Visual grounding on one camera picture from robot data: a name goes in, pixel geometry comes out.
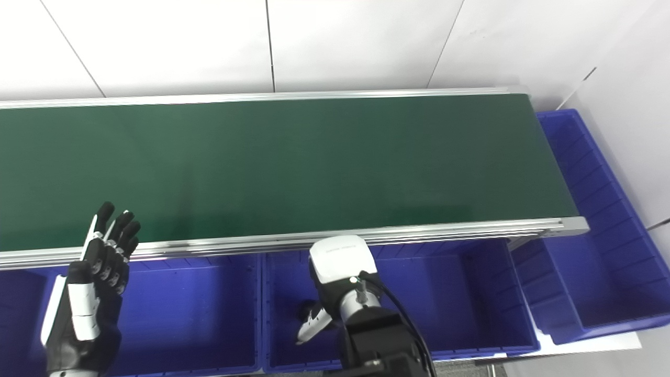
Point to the white base board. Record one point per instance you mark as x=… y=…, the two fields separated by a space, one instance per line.
x=591 y=343

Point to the green conveyor belt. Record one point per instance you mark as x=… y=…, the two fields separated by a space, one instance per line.
x=220 y=245
x=282 y=167

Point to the black flanged metal part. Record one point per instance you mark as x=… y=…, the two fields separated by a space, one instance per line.
x=308 y=310

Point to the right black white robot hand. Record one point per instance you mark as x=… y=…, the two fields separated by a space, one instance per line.
x=340 y=259

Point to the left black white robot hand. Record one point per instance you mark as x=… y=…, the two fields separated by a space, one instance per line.
x=84 y=314

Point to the blue plastic bin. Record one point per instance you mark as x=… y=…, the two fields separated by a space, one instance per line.
x=188 y=314
x=460 y=303
x=602 y=272

